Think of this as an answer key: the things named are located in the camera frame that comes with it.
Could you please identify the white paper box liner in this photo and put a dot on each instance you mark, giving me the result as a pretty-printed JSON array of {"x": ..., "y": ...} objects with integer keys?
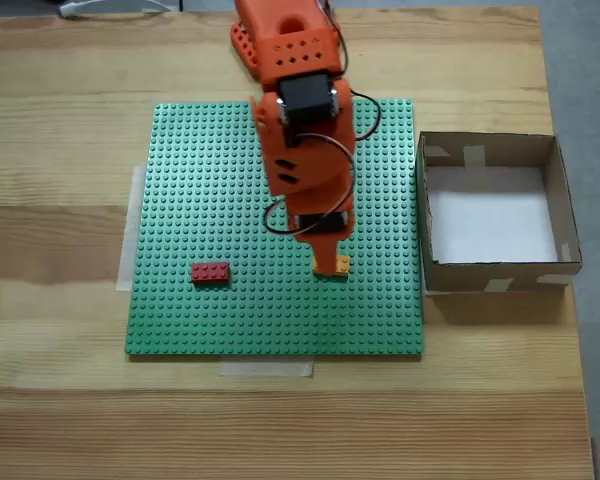
[{"x": 490, "y": 220}]

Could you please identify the wide masking tape strip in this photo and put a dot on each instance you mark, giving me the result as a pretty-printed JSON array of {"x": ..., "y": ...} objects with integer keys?
[{"x": 127, "y": 250}]

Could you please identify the red lego block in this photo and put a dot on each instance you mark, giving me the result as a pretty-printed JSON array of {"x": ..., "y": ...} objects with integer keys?
[{"x": 210, "y": 272}]

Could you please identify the brown cardboard box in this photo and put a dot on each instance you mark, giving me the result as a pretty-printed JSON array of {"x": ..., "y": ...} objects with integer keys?
[{"x": 460, "y": 280}]

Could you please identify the yellow lego block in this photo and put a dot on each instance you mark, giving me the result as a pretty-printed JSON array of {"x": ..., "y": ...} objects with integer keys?
[{"x": 344, "y": 265}]

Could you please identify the green lego baseplate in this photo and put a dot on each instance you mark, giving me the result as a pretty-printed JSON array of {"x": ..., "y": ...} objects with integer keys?
[{"x": 205, "y": 200}]

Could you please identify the white curved object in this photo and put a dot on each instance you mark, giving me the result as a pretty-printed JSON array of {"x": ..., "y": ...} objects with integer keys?
[{"x": 80, "y": 7}]

